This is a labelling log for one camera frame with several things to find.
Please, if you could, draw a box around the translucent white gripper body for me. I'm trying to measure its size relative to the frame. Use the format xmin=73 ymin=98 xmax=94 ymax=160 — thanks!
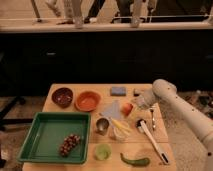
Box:
xmin=132 ymin=89 xmax=156 ymax=110

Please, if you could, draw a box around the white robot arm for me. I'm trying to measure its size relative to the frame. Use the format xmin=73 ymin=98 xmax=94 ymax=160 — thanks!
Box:
xmin=133 ymin=79 xmax=213 ymax=171

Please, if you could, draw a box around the orange red bowl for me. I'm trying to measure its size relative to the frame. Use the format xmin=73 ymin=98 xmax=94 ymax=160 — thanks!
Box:
xmin=75 ymin=91 xmax=101 ymax=112

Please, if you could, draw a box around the dark maroon bowl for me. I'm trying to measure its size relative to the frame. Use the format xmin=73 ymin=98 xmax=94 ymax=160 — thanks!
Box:
xmin=52 ymin=87 xmax=73 ymax=108

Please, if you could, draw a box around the blue sponge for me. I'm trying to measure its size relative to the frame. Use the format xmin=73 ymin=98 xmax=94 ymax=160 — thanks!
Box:
xmin=110 ymin=87 xmax=126 ymax=96

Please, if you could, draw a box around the small metal cup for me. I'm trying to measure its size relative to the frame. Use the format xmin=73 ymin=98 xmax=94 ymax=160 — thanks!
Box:
xmin=96 ymin=118 xmax=109 ymax=135

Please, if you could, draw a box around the green chili pepper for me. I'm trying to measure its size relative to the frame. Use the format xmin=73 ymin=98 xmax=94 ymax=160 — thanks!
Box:
xmin=120 ymin=153 xmax=150 ymax=167

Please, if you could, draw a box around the green lime cup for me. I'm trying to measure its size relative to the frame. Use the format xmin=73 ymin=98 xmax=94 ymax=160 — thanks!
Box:
xmin=94 ymin=144 xmax=111 ymax=161

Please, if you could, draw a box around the red grape bunch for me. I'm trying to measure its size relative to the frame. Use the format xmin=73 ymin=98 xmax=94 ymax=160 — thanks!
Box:
xmin=59 ymin=134 xmax=81 ymax=157

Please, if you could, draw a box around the green plastic tray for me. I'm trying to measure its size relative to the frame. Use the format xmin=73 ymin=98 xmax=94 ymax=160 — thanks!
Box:
xmin=18 ymin=112 xmax=91 ymax=164

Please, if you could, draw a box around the black office chair base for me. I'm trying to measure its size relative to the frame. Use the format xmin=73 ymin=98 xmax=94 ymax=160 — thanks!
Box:
xmin=0 ymin=96 xmax=33 ymax=131

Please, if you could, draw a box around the white handled kitchen tool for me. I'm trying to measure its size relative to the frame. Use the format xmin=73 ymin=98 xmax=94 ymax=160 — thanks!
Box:
xmin=136 ymin=119 xmax=170 ymax=165

